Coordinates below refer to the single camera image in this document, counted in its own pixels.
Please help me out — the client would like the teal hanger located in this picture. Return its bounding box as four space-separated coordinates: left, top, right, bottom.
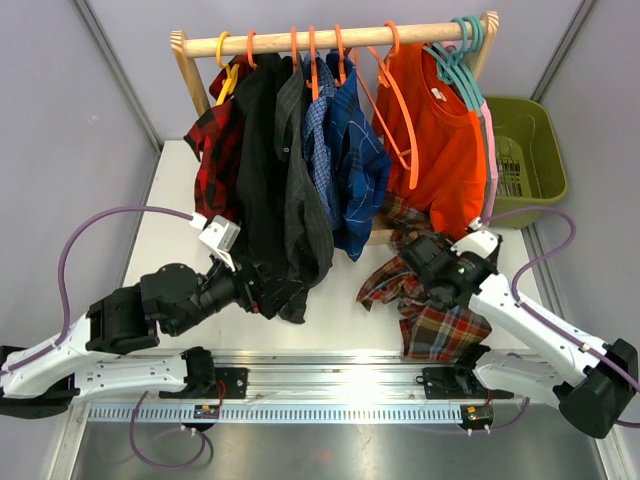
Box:
424 19 481 113
452 15 484 109
437 17 484 109

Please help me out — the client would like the orange hanger of blue shirt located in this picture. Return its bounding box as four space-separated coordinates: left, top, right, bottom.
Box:
334 23 347 87

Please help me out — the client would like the grey t-shirt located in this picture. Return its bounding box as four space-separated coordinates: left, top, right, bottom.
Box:
478 104 494 218

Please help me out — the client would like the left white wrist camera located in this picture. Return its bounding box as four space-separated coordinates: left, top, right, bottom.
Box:
189 212 241 272

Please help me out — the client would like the orange t-shirt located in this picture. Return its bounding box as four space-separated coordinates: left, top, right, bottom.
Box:
373 43 486 239

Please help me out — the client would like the light blue checked shirt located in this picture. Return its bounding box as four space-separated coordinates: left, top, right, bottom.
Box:
302 56 341 231

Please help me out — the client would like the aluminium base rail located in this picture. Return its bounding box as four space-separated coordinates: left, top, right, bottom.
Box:
64 347 591 427

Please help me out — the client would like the orange hanger of plaid shirt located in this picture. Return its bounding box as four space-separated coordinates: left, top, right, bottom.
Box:
352 20 420 191

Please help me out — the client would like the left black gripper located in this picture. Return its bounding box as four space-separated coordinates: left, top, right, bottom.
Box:
170 247 303 337

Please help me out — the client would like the brown red plaid shirt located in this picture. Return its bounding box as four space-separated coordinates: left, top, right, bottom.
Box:
356 192 492 362

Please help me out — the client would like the orange hanger of checked shirt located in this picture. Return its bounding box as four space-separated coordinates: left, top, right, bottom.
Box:
306 25 319 102

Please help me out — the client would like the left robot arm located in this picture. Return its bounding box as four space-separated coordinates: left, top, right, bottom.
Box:
1 260 297 419

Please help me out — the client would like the orange hanger of black shirt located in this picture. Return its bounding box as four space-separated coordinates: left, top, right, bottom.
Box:
246 29 257 70

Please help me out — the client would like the dark pinstripe shirt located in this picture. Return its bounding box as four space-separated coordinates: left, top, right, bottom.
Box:
274 56 334 324

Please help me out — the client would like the wooden clothes rack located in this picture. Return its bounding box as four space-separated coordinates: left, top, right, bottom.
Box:
171 11 499 116

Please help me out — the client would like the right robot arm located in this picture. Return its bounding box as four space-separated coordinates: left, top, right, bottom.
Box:
400 229 639 439

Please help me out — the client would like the pink t-shirt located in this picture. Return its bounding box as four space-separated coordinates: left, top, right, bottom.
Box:
482 101 499 212

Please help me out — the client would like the dark blue plaid shirt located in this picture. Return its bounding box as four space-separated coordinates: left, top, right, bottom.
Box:
325 50 391 261

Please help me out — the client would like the yellow plastic hanger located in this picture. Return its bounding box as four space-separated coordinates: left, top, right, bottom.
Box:
215 31 239 106

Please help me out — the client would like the orange hanger of pinstripe shirt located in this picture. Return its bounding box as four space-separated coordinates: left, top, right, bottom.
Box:
290 27 299 72

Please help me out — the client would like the green plastic basket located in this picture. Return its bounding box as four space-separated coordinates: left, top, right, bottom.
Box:
486 96 568 229

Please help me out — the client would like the red black plaid shirt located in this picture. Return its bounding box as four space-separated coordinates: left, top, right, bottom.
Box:
183 55 251 226

